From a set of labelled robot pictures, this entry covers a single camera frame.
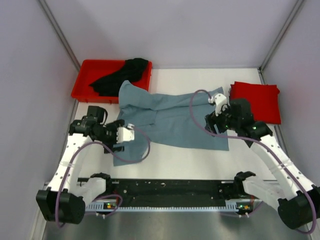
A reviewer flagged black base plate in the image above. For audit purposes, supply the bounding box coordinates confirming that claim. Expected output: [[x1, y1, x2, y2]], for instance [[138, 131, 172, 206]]
[[100, 178, 253, 208]]

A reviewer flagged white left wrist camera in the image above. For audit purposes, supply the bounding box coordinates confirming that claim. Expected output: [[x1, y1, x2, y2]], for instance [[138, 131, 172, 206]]
[[116, 123, 135, 144]]

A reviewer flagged blue grey t shirt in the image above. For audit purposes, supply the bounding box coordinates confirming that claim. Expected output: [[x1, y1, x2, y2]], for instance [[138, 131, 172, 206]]
[[113, 80, 229, 167]]

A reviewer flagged aluminium frame rail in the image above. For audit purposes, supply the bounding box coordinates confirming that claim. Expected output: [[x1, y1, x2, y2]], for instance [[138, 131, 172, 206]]
[[42, 181, 88, 201]]

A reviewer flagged black t shirt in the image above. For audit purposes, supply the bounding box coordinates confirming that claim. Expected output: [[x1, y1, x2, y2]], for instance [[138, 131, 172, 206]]
[[89, 58, 149, 97]]

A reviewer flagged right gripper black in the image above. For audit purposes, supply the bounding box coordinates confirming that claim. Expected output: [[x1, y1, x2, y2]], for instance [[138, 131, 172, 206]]
[[205, 103, 240, 137]]

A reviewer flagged red plastic bin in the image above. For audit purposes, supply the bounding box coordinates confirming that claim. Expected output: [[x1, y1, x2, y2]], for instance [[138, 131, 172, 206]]
[[71, 59, 152, 104]]

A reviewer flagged grey slotted cable duct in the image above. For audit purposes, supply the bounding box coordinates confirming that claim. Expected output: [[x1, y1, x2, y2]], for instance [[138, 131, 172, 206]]
[[85, 201, 252, 213]]

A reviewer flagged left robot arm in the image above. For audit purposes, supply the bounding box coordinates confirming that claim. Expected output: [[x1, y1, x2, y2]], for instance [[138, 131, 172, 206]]
[[36, 105, 125, 228]]

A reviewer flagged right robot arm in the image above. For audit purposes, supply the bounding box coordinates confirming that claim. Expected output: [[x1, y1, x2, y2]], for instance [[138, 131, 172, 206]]
[[205, 93, 320, 234]]

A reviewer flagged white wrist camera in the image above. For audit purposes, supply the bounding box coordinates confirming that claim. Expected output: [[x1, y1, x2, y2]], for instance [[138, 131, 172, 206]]
[[116, 123, 135, 144], [208, 93, 228, 116]]

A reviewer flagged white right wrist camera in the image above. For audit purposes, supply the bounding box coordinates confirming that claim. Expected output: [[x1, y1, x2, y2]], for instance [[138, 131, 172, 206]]
[[208, 93, 228, 116]]

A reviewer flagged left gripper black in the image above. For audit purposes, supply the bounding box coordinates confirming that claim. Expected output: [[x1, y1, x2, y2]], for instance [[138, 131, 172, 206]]
[[94, 119, 124, 153]]

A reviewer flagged red t shirt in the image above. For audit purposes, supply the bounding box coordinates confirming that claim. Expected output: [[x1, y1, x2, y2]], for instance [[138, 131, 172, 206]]
[[229, 81, 282, 125]]

